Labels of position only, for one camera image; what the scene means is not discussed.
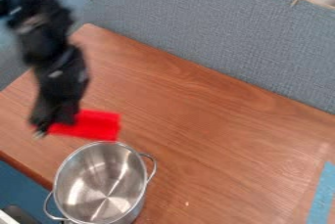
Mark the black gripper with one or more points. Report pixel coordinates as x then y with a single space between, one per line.
62 79

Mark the metal pot with handles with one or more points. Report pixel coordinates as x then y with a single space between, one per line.
100 185

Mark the dark object bottom left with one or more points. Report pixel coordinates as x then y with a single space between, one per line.
21 215

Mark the red plastic block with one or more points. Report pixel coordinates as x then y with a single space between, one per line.
94 125

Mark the blue tape strip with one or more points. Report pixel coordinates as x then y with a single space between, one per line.
323 196

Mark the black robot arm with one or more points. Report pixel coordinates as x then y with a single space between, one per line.
41 23

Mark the grey fabric divider panel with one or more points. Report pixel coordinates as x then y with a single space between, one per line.
274 43

